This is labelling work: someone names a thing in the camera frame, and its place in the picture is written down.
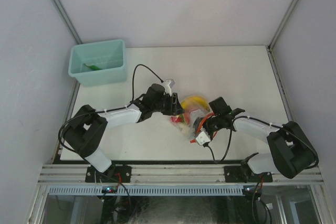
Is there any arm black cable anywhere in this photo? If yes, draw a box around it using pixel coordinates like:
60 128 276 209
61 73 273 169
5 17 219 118
58 63 165 154
203 115 320 172

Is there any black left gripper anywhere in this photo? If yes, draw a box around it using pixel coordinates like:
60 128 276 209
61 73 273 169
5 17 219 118
152 93 184 116

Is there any aluminium frame rail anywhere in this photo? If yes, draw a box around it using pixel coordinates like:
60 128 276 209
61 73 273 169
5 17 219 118
38 164 324 186

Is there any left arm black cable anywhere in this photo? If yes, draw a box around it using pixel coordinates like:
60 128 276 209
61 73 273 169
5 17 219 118
58 63 165 154

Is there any yellow fake banana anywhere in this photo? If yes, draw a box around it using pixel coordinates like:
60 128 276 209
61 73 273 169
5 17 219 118
181 95 210 112

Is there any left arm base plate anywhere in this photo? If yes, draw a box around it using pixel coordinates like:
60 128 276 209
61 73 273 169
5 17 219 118
85 165 132 183

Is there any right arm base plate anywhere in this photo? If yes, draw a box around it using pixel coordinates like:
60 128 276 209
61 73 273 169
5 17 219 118
224 165 273 183

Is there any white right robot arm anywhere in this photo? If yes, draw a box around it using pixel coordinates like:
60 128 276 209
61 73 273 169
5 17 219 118
195 97 319 182

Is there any blue slotted cable duct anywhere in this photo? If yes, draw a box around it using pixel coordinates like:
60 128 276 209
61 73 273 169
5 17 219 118
48 185 244 196

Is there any green fake chili pepper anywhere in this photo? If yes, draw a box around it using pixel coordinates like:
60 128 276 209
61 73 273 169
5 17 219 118
84 63 101 71

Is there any teal plastic bin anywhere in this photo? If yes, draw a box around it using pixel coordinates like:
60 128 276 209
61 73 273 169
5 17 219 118
68 39 127 87

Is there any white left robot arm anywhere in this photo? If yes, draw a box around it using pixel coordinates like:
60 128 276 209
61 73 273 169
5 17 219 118
58 79 184 182

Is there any red fake watermelon slice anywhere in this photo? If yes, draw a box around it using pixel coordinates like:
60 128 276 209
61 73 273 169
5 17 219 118
171 113 191 126

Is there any clear zip top bag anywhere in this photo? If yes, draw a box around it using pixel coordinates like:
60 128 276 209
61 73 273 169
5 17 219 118
170 108 214 143

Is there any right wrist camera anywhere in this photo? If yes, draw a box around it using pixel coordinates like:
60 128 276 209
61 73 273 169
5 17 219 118
195 131 211 146

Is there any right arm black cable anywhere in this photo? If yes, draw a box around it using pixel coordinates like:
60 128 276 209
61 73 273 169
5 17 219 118
203 115 320 172

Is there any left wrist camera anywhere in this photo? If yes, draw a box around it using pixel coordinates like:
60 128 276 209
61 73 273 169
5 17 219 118
161 79 175 96

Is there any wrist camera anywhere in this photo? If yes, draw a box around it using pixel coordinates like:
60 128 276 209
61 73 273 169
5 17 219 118
161 79 175 96
195 131 211 146

